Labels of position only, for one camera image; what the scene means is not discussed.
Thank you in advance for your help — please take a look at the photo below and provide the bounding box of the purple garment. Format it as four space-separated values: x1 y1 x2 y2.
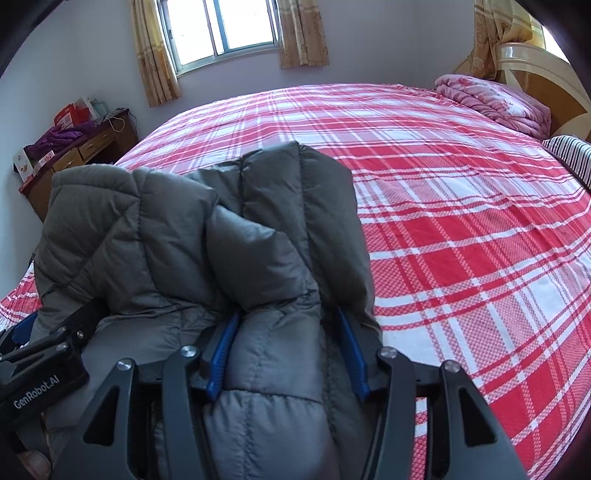
24 121 98 158

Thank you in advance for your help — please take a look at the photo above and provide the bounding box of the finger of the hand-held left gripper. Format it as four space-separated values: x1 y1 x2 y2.
44 298 110 347
0 311 41 355

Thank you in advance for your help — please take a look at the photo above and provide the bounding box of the bright window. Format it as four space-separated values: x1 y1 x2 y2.
542 28 571 61

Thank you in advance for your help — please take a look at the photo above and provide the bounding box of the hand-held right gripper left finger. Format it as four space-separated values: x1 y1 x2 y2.
53 310 243 480

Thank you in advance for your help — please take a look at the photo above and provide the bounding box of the short yellow patterned curtain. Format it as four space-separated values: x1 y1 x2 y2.
276 0 331 70

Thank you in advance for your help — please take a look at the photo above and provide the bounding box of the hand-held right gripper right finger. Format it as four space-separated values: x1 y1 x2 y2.
336 305 528 480

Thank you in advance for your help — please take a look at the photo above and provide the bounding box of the yellow floral curtain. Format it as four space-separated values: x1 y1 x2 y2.
455 0 548 84

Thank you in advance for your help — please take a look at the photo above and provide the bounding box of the folded pink quilt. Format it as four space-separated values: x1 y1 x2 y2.
434 74 552 138

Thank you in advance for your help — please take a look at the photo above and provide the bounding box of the white and red box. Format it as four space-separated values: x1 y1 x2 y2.
11 148 56 192

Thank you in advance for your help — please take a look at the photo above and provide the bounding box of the striped pillow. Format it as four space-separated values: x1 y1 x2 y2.
542 134 591 192

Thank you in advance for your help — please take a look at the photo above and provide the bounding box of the grey puffer jacket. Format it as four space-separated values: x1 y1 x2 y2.
33 141 384 480

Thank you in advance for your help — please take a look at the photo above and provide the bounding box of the red paper bag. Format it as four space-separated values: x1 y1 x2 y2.
54 104 81 127

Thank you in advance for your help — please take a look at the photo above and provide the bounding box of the brown wooden desk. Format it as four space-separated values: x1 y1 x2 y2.
18 108 139 222

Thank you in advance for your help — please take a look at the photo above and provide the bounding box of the red plaid bed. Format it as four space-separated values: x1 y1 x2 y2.
0 83 591 480

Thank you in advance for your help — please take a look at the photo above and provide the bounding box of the wooden headboard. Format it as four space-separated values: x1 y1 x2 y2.
494 42 591 144

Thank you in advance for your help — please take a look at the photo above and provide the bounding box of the sliding glass window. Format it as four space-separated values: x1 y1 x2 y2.
154 0 282 75

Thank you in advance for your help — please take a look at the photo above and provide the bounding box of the long yellow patterned curtain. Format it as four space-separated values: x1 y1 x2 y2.
130 0 182 108

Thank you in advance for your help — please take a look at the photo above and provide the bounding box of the person's left hand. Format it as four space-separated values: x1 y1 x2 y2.
16 449 52 480

